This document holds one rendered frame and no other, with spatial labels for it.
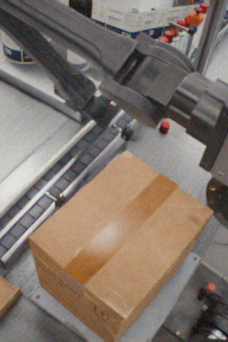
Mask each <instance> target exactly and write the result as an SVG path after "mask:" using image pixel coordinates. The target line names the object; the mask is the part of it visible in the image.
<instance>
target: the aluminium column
mask: <svg viewBox="0 0 228 342"><path fill-rule="evenodd" d="M227 5H228V0H211V1H210V4H209V7H208V11H207V16H206V18H205V23H204V25H203V29H202V31H201V36H200V39H199V45H198V47H197V52H196V53H195V56H194V61H193V65H194V66H195V69H196V71H197V72H199V73H200V74H201V75H202V76H204V77H205V76H206V73H207V71H208V65H209V63H210V59H211V57H212V55H213V54H212V52H213V51H214V49H215V45H216V40H217V38H218V36H219V35H218V33H219V31H220V27H221V26H222V24H223V23H222V21H223V19H224V15H225V13H226V8H227Z"/></svg>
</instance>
